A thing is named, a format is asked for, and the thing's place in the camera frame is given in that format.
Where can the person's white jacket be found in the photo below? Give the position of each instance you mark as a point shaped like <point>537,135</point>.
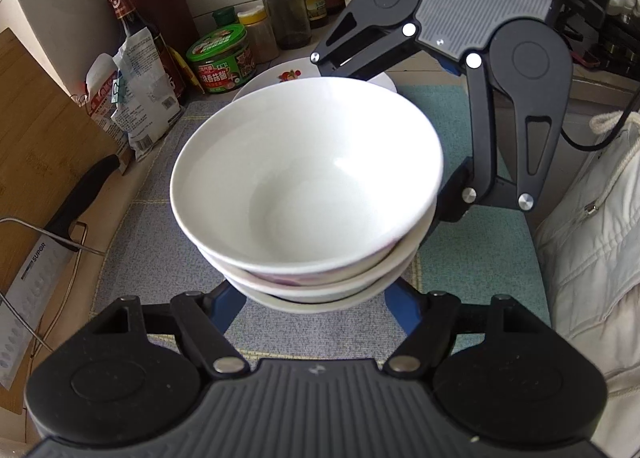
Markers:
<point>590,263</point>

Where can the yellow-capped spice jar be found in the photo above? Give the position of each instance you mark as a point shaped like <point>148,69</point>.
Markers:
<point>260,37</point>

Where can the red and white packet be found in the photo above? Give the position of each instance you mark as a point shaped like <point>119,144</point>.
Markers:
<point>102,107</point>

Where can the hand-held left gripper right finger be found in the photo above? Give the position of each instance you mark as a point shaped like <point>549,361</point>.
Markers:
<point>402,308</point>

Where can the dark soy sauce bottle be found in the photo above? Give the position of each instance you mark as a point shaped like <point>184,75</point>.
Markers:
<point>127,17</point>

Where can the bamboo cutting board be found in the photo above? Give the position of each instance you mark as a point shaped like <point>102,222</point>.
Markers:
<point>40,137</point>

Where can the yellow packet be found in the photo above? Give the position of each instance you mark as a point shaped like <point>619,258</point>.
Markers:
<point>177,72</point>

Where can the dark red knife block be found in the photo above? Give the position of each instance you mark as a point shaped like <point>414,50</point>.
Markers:
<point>160,7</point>

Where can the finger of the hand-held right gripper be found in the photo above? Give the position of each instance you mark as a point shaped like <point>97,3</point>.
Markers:
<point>482,137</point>
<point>350,47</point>

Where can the red-capped pepper bottle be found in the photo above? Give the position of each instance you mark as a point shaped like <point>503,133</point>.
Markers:
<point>287,12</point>

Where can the white seasoning packet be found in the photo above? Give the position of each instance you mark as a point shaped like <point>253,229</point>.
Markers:
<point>145,97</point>

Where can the green-lidded sauce jar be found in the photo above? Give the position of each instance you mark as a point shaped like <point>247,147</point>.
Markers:
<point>220,62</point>

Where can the white pink-flower bowl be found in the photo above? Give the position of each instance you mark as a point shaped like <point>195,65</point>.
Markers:
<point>320,305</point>
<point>300,162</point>
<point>350,280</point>

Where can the grey plaid cloth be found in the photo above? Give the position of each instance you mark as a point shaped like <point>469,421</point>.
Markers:
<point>150,238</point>

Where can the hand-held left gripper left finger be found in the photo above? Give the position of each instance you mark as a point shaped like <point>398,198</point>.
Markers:
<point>227,310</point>

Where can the small green-capped jar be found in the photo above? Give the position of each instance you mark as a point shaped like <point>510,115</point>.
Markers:
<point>225,16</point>

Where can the stained white fruit-print plate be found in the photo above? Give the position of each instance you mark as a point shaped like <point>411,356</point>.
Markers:
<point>270,80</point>

